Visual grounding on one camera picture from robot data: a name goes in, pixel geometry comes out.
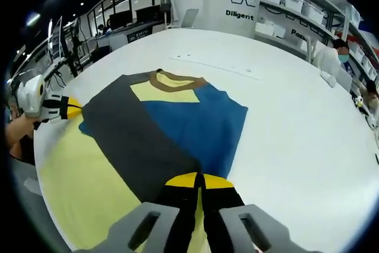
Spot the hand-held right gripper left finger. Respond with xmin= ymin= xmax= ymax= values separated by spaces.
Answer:
xmin=88 ymin=172 xmax=198 ymax=253

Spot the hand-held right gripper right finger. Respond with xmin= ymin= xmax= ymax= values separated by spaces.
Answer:
xmin=201 ymin=174 xmax=320 ymax=253

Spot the blue yellow grey garment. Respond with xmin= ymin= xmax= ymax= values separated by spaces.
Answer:
xmin=40 ymin=69 xmax=249 ymax=252

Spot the white side desk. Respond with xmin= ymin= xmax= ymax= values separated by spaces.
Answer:
xmin=38 ymin=57 xmax=69 ymax=79

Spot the large display screen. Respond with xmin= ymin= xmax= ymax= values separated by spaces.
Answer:
xmin=47 ymin=17 xmax=65 ymax=64

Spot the black computer monitor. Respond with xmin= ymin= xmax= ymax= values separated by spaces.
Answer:
xmin=108 ymin=9 xmax=131 ymax=27
xmin=135 ymin=4 xmax=161 ymax=23

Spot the white counter with dark label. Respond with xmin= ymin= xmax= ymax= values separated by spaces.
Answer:
xmin=127 ymin=26 xmax=155 ymax=43

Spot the white chair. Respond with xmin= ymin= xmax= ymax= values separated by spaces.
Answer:
xmin=181 ymin=8 xmax=200 ymax=29

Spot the small white cloth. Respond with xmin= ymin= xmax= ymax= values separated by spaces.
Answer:
xmin=320 ymin=71 xmax=338 ymax=88

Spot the pale grey chair back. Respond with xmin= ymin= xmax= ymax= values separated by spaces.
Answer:
xmin=336 ymin=65 xmax=354 ymax=92

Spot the white shelf box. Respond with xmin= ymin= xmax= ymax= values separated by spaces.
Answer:
xmin=255 ymin=20 xmax=287 ymax=40

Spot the row of white storage bins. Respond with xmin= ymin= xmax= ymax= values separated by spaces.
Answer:
xmin=262 ymin=0 xmax=326 ymax=25

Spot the white shelving unit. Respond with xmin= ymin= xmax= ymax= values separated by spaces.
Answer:
xmin=254 ymin=0 xmax=379 ymax=82

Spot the white frame stand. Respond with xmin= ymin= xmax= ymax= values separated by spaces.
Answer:
xmin=159 ymin=0 xmax=179 ymax=27

